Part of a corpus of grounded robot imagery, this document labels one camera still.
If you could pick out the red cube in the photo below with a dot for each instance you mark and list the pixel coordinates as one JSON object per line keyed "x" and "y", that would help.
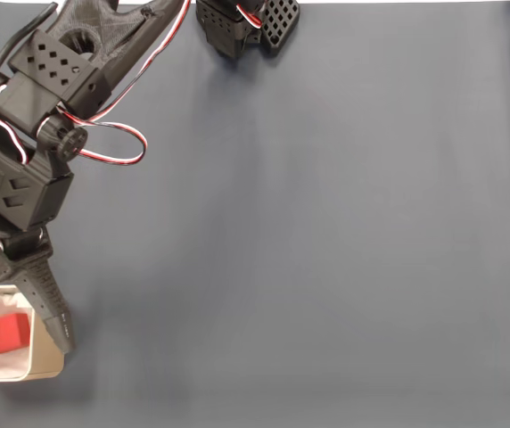
{"x": 5, "y": 334}

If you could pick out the beige box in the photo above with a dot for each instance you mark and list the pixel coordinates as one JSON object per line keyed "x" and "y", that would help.
{"x": 45, "y": 361}

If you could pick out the blue grey table mat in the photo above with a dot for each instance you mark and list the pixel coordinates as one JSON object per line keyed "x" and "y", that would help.
{"x": 282, "y": 245}

